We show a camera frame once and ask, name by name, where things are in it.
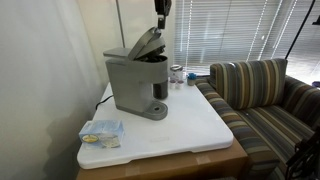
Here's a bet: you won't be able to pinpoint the glass jar with metal lid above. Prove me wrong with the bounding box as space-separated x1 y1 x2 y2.
169 64 184 83

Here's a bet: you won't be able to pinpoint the thin metal pole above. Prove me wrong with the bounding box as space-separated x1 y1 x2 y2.
115 0 127 49

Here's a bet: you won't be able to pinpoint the black power cable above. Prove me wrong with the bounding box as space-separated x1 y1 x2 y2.
95 94 115 111

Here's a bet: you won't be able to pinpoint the striped fabric sofa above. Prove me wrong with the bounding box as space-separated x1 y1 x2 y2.
194 58 320 180

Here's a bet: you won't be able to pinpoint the black tripod pole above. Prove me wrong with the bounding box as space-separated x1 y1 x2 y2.
284 0 317 60

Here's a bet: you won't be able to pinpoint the white window blinds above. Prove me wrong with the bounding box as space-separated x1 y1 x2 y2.
173 0 320 84

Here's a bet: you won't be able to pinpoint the grey coffee machine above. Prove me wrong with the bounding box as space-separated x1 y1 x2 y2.
103 26 169 121

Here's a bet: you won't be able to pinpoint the blue and yellow packet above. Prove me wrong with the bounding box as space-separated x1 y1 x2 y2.
78 119 126 150

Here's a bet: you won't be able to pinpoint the brown cardboard box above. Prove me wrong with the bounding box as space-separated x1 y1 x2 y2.
75 138 249 180

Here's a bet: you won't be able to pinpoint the black metal stand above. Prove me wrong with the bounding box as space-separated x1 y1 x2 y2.
284 131 320 180

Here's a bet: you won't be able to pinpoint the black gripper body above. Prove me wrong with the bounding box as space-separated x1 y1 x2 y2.
153 0 173 17

